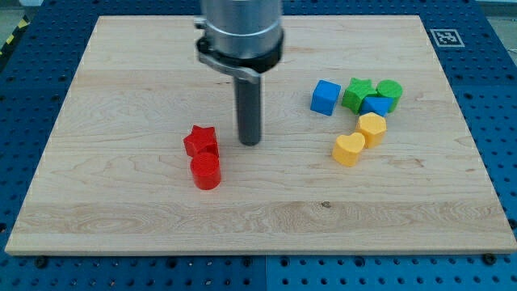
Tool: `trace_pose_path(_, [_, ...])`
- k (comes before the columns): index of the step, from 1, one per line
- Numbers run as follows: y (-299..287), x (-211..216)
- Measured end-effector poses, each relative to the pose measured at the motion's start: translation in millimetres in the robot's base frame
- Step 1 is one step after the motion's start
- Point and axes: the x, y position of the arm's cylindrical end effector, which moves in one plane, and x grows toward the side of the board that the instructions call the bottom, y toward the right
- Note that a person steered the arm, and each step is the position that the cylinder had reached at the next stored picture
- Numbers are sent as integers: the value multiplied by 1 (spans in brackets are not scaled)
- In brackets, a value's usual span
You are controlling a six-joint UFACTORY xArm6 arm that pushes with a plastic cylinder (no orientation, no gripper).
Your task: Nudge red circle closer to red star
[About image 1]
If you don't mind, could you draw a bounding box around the green star block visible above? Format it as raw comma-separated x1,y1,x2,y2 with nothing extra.
341,78,377,114

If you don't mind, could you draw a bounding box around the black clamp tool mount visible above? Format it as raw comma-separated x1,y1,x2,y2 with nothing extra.
195,18,284,83

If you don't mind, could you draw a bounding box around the light wooden board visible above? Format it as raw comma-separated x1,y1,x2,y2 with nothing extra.
6,15,516,256

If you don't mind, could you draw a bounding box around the yellow heart block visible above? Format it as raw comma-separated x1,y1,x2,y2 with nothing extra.
331,133,365,167

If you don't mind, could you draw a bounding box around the blue cube block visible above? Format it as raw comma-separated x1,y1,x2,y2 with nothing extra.
310,80,341,116

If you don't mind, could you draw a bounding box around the green cylinder block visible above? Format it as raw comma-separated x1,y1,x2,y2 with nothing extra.
376,79,403,113

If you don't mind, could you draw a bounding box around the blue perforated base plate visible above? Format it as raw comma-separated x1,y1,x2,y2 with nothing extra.
1,1,516,290

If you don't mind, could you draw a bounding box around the yellow hexagon block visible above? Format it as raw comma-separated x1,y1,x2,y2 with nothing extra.
355,112,387,149

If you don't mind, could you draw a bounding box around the red cylinder block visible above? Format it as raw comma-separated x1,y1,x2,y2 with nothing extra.
190,152,221,190

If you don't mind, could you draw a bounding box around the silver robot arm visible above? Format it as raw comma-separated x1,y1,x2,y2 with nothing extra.
195,0,284,146

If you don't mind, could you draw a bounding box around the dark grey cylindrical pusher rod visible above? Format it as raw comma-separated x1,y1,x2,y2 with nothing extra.
233,78,262,146

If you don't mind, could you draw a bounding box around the blue triangle block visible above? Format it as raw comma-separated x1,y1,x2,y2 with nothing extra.
359,96,393,117

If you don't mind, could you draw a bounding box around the white fiducial marker tag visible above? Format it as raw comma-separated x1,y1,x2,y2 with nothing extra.
430,28,464,48

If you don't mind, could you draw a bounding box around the red star block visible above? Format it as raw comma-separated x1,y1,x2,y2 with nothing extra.
183,125,219,157

